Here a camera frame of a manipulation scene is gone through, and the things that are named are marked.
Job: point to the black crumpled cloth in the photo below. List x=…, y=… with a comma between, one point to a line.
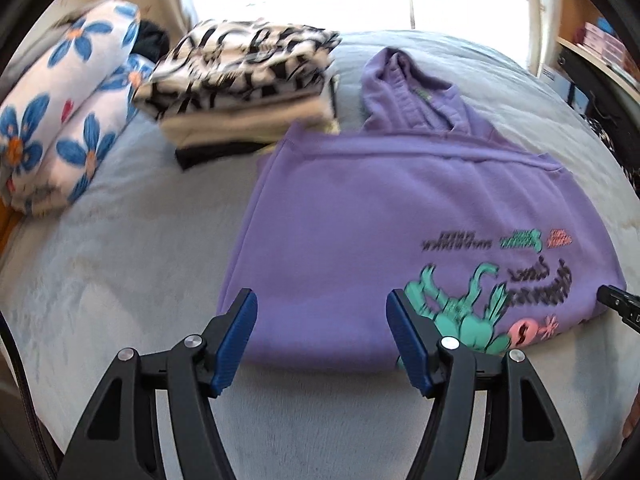
x=152, y=40

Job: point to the purple printed hoodie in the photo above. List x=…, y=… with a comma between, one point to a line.
x=360, y=220

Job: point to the wooden headboard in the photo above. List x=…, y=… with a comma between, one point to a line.
x=7, y=227

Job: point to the black hanging bag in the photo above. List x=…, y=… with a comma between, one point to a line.
x=610, y=125

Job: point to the cream fleece folded garment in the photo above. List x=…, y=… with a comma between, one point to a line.
x=240, y=125

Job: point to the light blue bed blanket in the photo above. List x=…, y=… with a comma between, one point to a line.
x=125, y=270

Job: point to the white blue cardboard box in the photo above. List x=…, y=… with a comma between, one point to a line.
x=562, y=87

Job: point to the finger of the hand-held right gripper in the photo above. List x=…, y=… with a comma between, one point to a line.
x=634, y=319
x=622, y=299

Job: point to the black white patterned folded garment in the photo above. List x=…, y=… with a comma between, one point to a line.
x=240, y=65

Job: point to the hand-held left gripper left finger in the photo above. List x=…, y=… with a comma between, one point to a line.
x=235, y=340

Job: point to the blue floral rolled quilt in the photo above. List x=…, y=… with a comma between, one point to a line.
x=65, y=110

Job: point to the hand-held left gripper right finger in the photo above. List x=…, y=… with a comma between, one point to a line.
x=410, y=340

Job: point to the stack of pink boxes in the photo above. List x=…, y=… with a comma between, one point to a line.
x=602, y=42

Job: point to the wooden shelf unit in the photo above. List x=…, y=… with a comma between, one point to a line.
x=575, y=15

